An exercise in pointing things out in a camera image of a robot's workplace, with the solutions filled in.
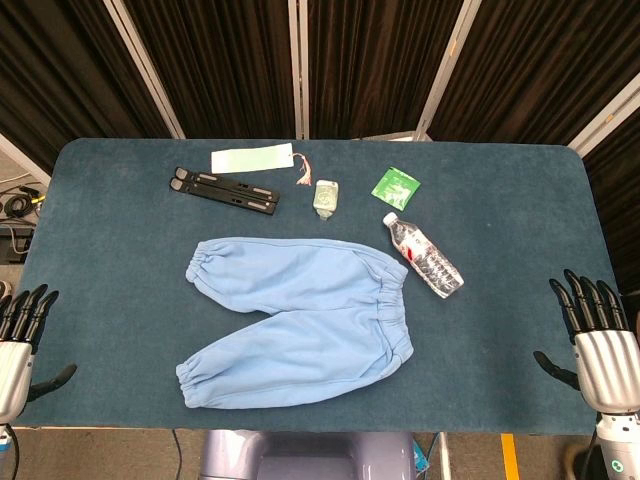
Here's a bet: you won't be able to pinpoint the clear plastic water bottle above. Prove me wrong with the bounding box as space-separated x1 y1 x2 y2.
382 211 465 300

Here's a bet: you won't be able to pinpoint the light blue sweatpants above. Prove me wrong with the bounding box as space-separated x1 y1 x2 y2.
174 237 416 411

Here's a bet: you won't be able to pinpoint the small clear sanitizer bottle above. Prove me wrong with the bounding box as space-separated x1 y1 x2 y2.
312 179 340 222

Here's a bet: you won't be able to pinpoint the black power box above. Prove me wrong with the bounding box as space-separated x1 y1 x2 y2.
0 224 35 264

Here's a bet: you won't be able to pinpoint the dark blue felt table cover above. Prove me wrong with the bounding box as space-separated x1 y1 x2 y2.
12 138 617 436

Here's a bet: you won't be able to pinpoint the purple robot torso base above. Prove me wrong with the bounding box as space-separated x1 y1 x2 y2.
198 429 416 480

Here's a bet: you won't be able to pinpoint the coiled black floor cables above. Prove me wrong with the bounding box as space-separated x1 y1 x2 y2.
0 180 47 221

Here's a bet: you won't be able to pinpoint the thin black hanging cable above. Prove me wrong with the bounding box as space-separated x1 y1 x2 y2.
171 429 186 480

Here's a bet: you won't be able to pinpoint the white bookmark with red tassel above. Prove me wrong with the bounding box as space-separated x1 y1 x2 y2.
210 142 314 187

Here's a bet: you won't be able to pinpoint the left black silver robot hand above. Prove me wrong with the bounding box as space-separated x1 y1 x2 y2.
0 283 79 426

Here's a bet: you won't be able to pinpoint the green sachet packet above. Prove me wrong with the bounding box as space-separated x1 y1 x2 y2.
370 167 422 208

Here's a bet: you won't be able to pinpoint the white partition frame post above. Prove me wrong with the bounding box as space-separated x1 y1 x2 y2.
567 72 640 156
287 0 310 140
102 0 186 140
0 132 54 184
349 0 484 142

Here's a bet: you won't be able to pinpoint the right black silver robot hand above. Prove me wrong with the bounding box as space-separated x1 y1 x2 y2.
532 268 640 415

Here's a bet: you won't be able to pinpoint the black folding laptop stand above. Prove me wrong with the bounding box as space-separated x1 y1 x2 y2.
168 166 281 217

